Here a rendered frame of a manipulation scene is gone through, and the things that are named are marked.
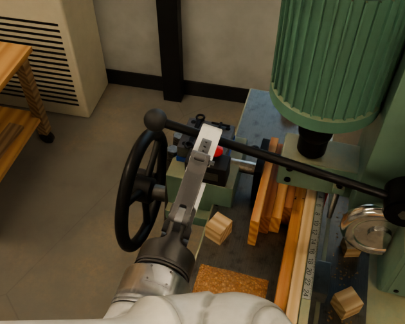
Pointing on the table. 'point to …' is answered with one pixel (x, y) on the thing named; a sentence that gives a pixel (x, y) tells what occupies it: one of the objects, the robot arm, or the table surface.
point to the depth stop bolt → (335, 198)
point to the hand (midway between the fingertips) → (202, 161)
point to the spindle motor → (337, 60)
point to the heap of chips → (228, 281)
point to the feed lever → (400, 202)
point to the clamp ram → (253, 168)
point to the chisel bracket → (353, 151)
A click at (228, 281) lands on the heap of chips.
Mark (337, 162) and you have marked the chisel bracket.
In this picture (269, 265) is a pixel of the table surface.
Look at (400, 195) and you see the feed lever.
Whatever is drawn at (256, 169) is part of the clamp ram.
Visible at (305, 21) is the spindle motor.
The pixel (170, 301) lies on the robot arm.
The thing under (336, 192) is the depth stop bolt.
